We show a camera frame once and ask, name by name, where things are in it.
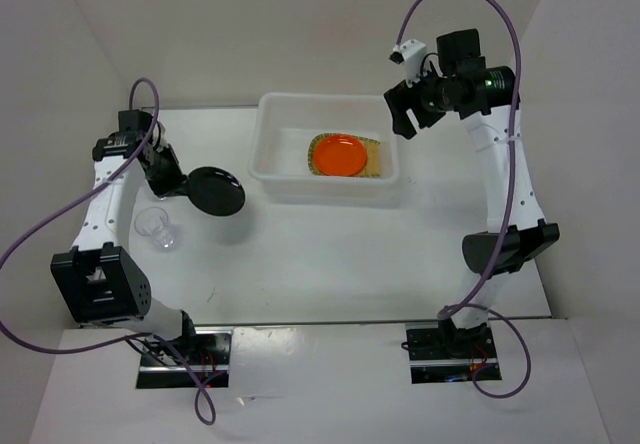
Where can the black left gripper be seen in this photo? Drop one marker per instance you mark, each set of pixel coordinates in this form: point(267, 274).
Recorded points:
point(176, 183)

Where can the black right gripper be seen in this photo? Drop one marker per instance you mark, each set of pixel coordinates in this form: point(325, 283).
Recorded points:
point(398, 98)

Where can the black round dish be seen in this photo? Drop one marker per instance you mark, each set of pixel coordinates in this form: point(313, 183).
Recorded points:
point(215, 191)

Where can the woven bamboo tray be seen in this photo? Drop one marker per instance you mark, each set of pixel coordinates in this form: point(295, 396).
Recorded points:
point(372, 168)

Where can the orange plastic plate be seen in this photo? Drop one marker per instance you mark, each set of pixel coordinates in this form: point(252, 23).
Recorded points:
point(339, 156)

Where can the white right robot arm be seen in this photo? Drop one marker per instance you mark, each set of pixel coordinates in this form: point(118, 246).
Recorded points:
point(487, 103)

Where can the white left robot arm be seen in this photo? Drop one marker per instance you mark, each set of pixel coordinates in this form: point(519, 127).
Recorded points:
point(99, 280)

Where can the clear plastic bin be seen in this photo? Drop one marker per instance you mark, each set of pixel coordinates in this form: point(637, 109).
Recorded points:
point(286, 123)

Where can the clear plastic cup near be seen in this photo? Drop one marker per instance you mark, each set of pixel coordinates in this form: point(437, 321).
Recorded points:
point(153, 224)

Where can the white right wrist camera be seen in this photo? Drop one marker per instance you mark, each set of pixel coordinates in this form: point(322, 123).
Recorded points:
point(410, 56)

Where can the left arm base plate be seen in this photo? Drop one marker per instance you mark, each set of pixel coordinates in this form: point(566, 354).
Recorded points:
point(208, 354)

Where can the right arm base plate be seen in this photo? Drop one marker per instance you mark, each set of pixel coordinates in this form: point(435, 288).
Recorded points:
point(438, 352)

